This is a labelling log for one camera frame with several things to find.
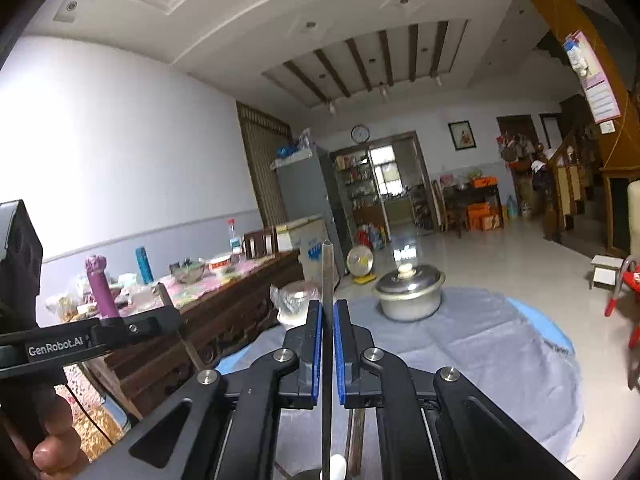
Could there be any grey tablecloth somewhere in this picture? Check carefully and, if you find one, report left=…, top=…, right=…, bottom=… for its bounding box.
left=215, top=287, right=586, bottom=480

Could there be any blue table cover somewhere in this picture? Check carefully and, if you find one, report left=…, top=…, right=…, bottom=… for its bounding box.
left=216, top=296, right=574, bottom=373

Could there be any metal chopstick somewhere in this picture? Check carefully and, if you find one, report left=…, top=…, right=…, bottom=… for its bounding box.
left=321, top=240, right=336, bottom=480

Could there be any white chest freezer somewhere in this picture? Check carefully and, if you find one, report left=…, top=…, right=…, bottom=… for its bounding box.
left=276, top=215, right=327, bottom=281

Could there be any beige armchair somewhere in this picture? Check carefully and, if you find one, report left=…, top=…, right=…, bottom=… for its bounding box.
left=625, top=180, right=640, bottom=261

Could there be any white basin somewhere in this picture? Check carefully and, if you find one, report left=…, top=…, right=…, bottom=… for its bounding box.
left=276, top=309, right=312, bottom=332

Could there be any black cable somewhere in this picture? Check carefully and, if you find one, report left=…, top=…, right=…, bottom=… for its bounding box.
left=64, top=384, right=117, bottom=447

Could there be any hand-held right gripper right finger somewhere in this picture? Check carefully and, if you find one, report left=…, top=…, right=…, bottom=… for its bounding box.
left=334, top=300, right=581, bottom=480

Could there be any pink wall calendar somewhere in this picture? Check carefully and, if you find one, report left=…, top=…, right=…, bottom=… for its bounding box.
left=562, top=30, right=621, bottom=124

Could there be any grey refrigerator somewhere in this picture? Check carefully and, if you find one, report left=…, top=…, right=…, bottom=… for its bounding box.
left=272, top=147, right=352, bottom=276

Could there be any wooden stair railing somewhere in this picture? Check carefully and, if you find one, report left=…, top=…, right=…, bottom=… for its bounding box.
left=542, top=125, right=607, bottom=242

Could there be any metal pot with lid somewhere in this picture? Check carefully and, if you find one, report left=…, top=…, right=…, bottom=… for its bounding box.
left=372, top=265, right=446, bottom=322

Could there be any teal thermos bottle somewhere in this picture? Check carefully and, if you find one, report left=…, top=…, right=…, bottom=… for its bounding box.
left=135, top=246, right=155, bottom=285

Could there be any dark wooden chair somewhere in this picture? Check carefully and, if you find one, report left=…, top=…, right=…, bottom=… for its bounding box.
left=243, top=227, right=279, bottom=261

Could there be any wooden side table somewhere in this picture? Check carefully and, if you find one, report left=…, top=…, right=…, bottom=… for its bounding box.
left=442, top=175, right=504, bottom=234

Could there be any brown door curtain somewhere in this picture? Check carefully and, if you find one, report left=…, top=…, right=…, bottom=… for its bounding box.
left=236, top=101, right=294, bottom=231

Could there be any chair with patterned cushion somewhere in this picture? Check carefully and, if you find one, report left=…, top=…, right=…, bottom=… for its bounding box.
left=65, top=282, right=207, bottom=461

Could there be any red child chair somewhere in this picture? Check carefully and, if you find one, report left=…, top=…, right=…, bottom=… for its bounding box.
left=604, top=257, right=640, bottom=350

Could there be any shelf with bottles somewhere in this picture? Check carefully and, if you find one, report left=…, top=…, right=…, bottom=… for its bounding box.
left=335, top=152, right=382, bottom=233

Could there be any glass bowl with lid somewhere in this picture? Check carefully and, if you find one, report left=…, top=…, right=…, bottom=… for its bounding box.
left=170, top=259, right=207, bottom=282

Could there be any purple thermos bottle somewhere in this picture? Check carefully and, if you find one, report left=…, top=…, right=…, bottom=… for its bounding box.
left=85, top=255, right=122, bottom=320

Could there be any framed wall picture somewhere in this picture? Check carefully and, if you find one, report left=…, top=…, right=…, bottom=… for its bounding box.
left=447, top=120, right=473, bottom=151

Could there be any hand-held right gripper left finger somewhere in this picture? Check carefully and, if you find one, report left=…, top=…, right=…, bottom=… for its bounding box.
left=65, top=300, right=326, bottom=480

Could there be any carved wooden sideboard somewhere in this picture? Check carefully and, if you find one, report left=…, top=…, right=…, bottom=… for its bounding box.
left=80, top=250, right=306, bottom=416

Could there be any person's left hand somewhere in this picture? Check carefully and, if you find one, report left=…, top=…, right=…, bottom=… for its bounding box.
left=32, top=393, right=91, bottom=477

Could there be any checkered table runner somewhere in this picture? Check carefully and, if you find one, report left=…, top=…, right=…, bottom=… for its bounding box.
left=45, top=255, right=278, bottom=326

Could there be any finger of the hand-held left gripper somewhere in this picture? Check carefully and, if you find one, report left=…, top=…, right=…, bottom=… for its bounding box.
left=91, top=306, right=182, bottom=350

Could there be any small floor fan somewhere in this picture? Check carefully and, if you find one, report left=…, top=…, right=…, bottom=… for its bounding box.
left=346, top=245, right=377, bottom=285

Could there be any white step stool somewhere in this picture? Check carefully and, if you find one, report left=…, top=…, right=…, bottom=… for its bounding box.
left=590, top=255, right=624, bottom=289

